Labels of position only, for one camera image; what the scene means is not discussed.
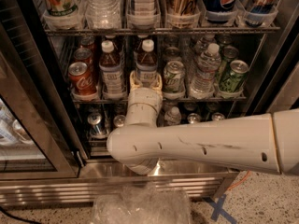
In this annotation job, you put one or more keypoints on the front white-green soda can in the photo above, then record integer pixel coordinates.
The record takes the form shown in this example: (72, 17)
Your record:
(173, 76)

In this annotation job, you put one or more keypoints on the tea bottle with white cap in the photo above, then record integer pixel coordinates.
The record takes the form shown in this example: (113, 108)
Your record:
(146, 64)

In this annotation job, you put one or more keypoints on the green can bottom shelf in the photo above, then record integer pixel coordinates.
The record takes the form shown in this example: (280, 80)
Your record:
(217, 116)

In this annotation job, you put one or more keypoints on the green soda can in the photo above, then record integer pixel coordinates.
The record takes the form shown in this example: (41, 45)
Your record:
(228, 54)
(233, 76)

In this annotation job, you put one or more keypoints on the steel fridge base grille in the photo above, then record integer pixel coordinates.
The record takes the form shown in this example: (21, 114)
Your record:
(102, 178)

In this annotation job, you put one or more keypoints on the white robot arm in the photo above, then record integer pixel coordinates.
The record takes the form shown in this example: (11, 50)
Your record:
(267, 143)

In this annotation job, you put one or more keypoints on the steel fridge door left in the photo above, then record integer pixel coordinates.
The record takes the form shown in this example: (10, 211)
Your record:
(47, 155)

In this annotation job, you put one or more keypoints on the blue can bottom left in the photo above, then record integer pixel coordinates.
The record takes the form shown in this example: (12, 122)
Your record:
(97, 125)

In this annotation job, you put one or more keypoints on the rear red cola can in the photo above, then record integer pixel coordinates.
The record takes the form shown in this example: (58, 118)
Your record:
(88, 42)

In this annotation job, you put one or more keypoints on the middle wire shelf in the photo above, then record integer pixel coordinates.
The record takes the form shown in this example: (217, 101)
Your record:
(180, 100)

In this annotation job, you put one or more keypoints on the small water bottle bottom shelf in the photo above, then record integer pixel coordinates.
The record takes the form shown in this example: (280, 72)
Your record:
(172, 117)

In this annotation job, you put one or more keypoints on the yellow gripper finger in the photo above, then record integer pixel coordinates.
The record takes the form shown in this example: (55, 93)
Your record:
(135, 83)
(158, 84)

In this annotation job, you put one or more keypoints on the front green soda can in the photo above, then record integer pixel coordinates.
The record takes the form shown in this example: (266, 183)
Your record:
(233, 76)

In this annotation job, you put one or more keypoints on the wire shelf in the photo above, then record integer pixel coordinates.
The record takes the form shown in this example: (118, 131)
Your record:
(180, 100)
(167, 31)

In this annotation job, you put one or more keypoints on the red cola can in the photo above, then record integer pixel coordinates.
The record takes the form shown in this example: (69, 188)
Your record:
(84, 55)
(81, 78)
(88, 42)

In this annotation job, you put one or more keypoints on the upper wire shelf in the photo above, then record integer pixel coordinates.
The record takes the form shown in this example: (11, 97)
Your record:
(167, 31)

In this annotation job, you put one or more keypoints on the front red cola can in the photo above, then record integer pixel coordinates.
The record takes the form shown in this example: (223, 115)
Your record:
(81, 78)

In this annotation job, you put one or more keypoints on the gold can bottom shelf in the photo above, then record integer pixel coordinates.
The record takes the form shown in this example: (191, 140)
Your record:
(118, 121)

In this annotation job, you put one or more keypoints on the large clear water bottle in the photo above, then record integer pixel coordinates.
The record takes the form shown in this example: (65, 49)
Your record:
(103, 14)

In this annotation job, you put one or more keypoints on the dark blue can bottom shelf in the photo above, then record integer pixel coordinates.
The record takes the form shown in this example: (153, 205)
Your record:
(194, 118)

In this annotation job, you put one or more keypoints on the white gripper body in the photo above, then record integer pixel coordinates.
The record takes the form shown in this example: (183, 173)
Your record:
(145, 96)

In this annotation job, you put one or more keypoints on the left tea bottle white cap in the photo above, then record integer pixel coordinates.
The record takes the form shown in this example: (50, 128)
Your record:
(111, 70)

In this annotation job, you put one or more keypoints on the clear plastic wrap bundle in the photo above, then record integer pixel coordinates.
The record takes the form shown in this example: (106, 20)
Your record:
(146, 205)

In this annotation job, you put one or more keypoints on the clear water bottle middle shelf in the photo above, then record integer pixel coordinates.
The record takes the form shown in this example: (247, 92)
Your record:
(207, 63)

